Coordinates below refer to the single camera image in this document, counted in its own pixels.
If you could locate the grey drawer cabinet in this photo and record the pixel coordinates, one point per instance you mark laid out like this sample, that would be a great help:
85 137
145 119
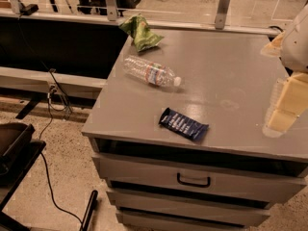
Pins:
195 157

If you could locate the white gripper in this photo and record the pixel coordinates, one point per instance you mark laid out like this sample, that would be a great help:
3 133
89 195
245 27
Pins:
296 46

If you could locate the clear plastic water bottle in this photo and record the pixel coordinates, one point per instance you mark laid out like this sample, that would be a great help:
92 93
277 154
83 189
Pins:
151 72

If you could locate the green chip bag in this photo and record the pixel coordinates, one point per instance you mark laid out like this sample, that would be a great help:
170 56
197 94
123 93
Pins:
138 29

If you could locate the dark blue snack bar wrapper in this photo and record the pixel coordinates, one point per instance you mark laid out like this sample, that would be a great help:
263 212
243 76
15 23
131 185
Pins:
183 125

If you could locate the black drawer handle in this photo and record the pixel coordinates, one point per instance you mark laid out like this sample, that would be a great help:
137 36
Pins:
193 182

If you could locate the grey metal rail bench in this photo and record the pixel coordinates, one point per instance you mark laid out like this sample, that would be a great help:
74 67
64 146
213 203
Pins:
74 86

